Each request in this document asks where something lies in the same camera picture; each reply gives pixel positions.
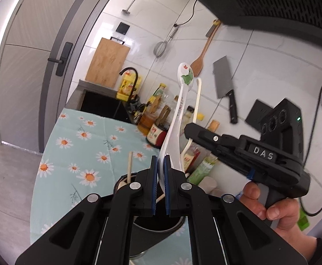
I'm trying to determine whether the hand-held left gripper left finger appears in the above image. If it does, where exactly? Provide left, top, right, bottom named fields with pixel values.
left=15, top=156, right=159, bottom=265

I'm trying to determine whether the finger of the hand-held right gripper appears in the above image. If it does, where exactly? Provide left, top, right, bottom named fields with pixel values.
left=184, top=123, right=244, bottom=162

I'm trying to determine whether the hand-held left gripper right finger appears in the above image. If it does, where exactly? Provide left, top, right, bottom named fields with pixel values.
left=163, top=155, right=308, bottom=265

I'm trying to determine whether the cream spoon bear print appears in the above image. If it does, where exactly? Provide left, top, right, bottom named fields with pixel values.
left=179, top=78, right=203, bottom=158

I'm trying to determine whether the white spoon green print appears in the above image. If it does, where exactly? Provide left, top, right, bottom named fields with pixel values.
left=158, top=62, right=196, bottom=199

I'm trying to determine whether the black cylindrical utensil holder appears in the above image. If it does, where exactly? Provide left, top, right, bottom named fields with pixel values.
left=114, top=172, right=189, bottom=257

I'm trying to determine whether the person's right hand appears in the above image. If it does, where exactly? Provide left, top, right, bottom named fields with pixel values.
left=238, top=184, right=322, bottom=257

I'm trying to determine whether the green sugar bag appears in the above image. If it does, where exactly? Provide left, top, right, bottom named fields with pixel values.
left=187, top=155, right=219, bottom=185

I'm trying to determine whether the row of condiment bottles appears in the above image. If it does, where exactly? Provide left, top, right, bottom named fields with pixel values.
left=131, top=83, right=222, bottom=148

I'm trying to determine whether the wooden spatula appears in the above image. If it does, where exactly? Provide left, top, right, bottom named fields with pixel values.
left=190, top=19, right=221, bottom=77

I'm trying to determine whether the blue daisy tablecloth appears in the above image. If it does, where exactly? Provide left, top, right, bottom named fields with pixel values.
left=30, top=108, right=195, bottom=265

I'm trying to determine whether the black curved faucet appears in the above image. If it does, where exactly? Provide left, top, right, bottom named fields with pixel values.
left=119, top=67, right=139, bottom=101

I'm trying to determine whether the yellow oil jug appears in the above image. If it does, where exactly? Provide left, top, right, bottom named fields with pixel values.
left=116, top=72, right=143, bottom=101

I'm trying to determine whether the metal mesh strainer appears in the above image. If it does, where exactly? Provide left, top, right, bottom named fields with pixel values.
left=153, top=23, right=179, bottom=59

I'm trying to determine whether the black kitchen sink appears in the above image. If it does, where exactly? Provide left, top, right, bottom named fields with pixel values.
left=78, top=79, right=128, bottom=122

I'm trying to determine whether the wooden cutting board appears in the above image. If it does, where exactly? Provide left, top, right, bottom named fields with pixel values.
left=85, top=36, right=131, bottom=88

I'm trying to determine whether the black range hood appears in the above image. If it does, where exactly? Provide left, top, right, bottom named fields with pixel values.
left=167, top=0, right=322, bottom=36

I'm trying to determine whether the hanging metal ladle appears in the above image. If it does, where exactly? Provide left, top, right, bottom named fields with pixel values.
left=122, top=0, right=143, bottom=15

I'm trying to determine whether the grey door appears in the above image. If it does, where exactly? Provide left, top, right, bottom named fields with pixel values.
left=0, top=0, right=103, bottom=152

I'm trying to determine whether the black wall socket panel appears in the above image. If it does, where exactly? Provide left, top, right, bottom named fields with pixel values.
left=245, top=99, right=273, bottom=130

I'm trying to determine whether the cleaver knife black handle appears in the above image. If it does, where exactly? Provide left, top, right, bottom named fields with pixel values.
left=213, top=56, right=238, bottom=124

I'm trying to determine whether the black door lock handle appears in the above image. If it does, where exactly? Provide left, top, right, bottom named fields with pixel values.
left=48, top=42, right=74, bottom=76

